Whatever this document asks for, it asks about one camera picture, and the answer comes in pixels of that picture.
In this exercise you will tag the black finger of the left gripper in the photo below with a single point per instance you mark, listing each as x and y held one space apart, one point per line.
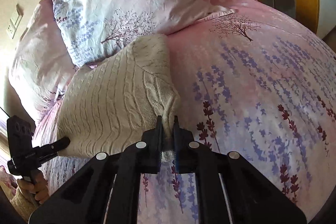
50 151

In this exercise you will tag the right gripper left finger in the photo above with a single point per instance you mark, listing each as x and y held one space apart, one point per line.
106 188

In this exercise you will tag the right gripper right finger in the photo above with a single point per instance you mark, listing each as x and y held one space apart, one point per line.
229 188

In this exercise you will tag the beige cable-knit sweater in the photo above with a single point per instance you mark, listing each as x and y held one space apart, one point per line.
107 108

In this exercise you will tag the person's left hand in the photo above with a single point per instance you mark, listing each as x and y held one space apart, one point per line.
39 189

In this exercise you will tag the left beige fleece sleeve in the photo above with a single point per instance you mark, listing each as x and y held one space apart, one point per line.
23 206

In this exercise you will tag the white floral pillow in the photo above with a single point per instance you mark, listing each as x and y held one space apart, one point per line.
42 68

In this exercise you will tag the pink floral bed sheet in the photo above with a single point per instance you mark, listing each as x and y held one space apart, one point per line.
256 82

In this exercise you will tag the white wall switch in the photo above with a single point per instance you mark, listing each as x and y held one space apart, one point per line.
14 21

